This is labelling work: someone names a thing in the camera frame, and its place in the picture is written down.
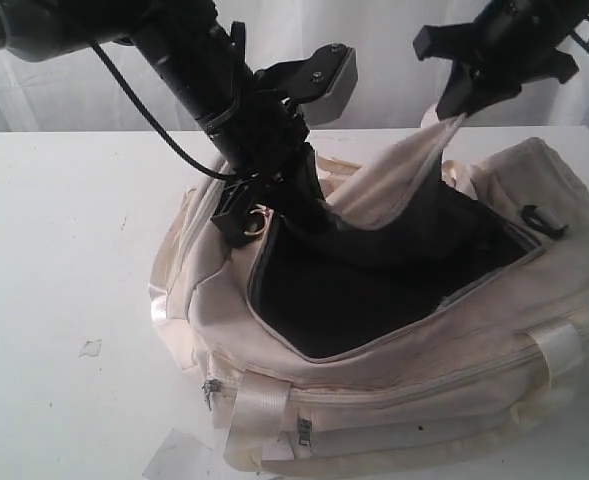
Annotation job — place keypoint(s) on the white tag TONLION text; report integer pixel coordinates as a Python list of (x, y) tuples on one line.
[(179, 457)]

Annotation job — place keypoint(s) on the white backdrop curtain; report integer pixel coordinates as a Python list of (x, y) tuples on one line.
[(76, 92)]

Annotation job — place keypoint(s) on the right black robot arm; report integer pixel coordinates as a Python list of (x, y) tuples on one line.
[(581, 6)]

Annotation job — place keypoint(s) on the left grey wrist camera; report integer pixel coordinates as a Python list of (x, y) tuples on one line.
[(321, 85)]

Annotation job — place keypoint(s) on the cream fabric duffel bag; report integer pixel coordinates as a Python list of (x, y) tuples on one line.
[(467, 325)]

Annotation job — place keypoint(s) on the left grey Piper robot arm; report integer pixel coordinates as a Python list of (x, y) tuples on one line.
[(178, 39)]

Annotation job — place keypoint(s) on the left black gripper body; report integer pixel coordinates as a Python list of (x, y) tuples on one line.
[(247, 122)]

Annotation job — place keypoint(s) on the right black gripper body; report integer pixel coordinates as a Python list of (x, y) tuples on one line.
[(513, 47)]

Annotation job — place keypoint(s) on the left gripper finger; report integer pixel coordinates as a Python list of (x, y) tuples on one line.
[(239, 216), (301, 202)]

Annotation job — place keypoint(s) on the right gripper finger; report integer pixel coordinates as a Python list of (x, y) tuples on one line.
[(459, 95), (450, 42)]

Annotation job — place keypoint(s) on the clear tape scrap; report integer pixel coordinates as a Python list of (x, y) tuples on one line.
[(91, 348)]

